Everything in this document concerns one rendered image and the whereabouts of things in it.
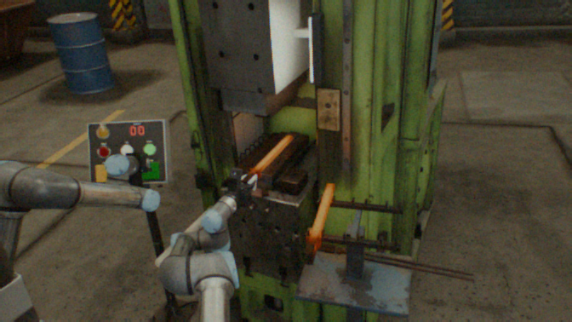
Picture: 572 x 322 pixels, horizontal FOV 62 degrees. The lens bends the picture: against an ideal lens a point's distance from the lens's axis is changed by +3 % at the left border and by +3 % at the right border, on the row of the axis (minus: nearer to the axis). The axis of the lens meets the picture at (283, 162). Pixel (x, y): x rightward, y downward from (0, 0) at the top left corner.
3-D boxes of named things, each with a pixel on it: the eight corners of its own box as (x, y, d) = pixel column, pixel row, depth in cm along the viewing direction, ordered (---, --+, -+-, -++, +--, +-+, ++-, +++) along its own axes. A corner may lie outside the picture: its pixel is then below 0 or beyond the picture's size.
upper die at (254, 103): (266, 116, 186) (264, 93, 182) (223, 110, 194) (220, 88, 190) (306, 81, 219) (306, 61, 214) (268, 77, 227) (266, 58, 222)
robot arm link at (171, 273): (150, 307, 138) (175, 255, 186) (188, 301, 138) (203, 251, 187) (145, 267, 136) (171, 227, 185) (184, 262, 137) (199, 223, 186)
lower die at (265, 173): (272, 191, 203) (271, 174, 199) (233, 183, 211) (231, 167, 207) (309, 148, 236) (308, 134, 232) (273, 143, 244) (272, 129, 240)
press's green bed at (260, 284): (306, 356, 238) (302, 285, 215) (241, 333, 252) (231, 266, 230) (341, 282, 281) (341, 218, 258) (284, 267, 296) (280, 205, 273)
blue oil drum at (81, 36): (100, 95, 597) (79, 23, 554) (58, 94, 611) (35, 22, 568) (124, 80, 646) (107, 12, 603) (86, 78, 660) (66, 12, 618)
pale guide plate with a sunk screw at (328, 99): (338, 131, 189) (338, 91, 181) (317, 129, 193) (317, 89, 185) (340, 129, 191) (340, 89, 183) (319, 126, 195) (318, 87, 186)
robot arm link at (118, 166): (100, 175, 167) (105, 152, 167) (112, 175, 178) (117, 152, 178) (122, 180, 167) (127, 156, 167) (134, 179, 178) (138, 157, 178)
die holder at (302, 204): (302, 286, 215) (298, 204, 193) (231, 266, 230) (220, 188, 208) (341, 218, 258) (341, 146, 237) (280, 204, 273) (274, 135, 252)
